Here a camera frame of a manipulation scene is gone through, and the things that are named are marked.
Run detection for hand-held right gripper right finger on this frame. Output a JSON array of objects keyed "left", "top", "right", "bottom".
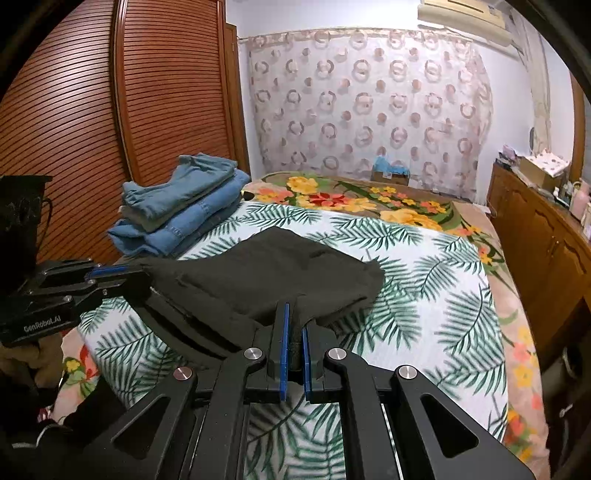
[{"left": 302, "top": 320, "right": 532, "bottom": 480}]

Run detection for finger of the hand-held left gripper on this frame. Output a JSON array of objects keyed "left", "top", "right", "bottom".
[
  {"left": 39, "top": 261, "right": 155, "bottom": 289},
  {"left": 28, "top": 279, "right": 158, "bottom": 319}
]

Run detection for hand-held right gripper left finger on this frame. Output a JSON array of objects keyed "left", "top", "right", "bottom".
[{"left": 60, "top": 302, "right": 291, "bottom": 480}]

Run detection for black pants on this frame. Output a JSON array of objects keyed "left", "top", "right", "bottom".
[{"left": 134, "top": 226, "right": 386, "bottom": 365}]

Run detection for grey folded pants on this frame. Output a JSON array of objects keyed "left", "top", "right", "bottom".
[{"left": 121, "top": 203, "right": 206, "bottom": 232}]

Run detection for person's left hand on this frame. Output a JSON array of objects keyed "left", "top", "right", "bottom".
[{"left": 21, "top": 335, "right": 65, "bottom": 387}]

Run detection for blue denim folded jeans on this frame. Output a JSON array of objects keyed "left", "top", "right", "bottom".
[{"left": 107, "top": 170, "right": 252, "bottom": 258}]

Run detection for light blue folded jeans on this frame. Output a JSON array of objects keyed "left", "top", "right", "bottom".
[{"left": 121, "top": 154, "right": 238, "bottom": 220}]

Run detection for palm leaf print blanket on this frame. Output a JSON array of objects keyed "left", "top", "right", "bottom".
[{"left": 76, "top": 200, "right": 509, "bottom": 480}]

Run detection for floral blanket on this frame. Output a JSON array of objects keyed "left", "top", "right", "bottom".
[{"left": 51, "top": 172, "right": 550, "bottom": 480}]

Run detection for wooden louvred wardrobe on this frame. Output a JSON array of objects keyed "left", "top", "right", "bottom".
[{"left": 0, "top": 0, "right": 252, "bottom": 278}]

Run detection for small cardboard box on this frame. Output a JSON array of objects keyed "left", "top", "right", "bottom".
[{"left": 370, "top": 168, "right": 411, "bottom": 187}]

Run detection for blue cloth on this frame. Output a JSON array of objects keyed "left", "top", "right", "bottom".
[{"left": 373, "top": 156, "right": 411, "bottom": 177}]

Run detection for circle print curtain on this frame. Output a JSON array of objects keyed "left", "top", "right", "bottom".
[{"left": 247, "top": 28, "right": 494, "bottom": 201}]

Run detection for wooden cabinet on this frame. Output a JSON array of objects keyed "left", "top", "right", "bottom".
[{"left": 488, "top": 161, "right": 591, "bottom": 370}]

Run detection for open cardboard box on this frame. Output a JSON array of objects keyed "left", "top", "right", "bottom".
[{"left": 517, "top": 159, "right": 567, "bottom": 193}]

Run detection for polka dot box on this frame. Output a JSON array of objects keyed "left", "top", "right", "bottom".
[{"left": 522, "top": 150, "right": 571, "bottom": 179}]

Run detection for pink bottle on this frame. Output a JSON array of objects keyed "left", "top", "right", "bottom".
[{"left": 570, "top": 180, "right": 591, "bottom": 219}]

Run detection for white wrapped air conditioner pipe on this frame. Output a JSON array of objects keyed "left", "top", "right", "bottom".
[{"left": 522, "top": 18, "right": 553, "bottom": 154}]

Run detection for beige air conditioner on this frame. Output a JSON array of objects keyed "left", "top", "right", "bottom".
[{"left": 418, "top": 0, "right": 513, "bottom": 47}]

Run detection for wooden window frame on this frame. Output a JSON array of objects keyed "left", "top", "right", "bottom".
[{"left": 570, "top": 74, "right": 588, "bottom": 182}]

